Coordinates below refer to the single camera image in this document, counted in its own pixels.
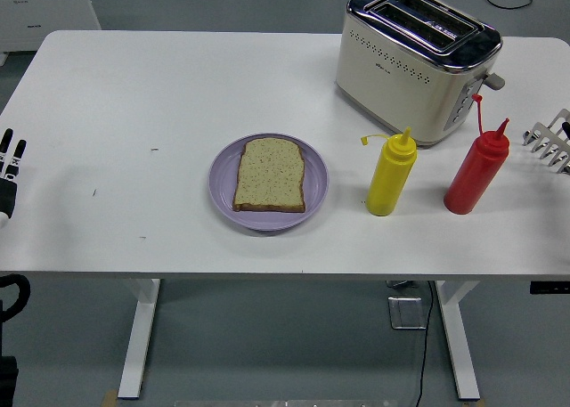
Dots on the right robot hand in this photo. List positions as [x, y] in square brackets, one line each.
[567, 130]

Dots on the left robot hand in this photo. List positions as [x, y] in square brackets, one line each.
[6, 193]

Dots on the red squeeze bottle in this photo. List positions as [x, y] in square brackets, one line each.
[476, 175]

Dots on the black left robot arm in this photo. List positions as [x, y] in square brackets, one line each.
[6, 376]

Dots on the slice of bread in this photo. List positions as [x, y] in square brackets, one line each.
[271, 175]

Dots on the silver metal toast rack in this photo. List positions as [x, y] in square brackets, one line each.
[550, 140]

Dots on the black table control panel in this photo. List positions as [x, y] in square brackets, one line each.
[550, 287]

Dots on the white ribbed appliance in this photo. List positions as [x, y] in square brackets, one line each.
[40, 19]

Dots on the yellow squeeze bottle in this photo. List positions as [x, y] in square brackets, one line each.
[392, 175]

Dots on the cream and chrome toaster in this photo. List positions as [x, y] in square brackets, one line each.
[392, 73]

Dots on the white table leg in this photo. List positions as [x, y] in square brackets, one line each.
[458, 336]
[140, 336]

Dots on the purple round plate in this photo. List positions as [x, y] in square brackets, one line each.
[222, 180]

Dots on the metal floor socket plate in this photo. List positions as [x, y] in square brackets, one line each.
[406, 312]

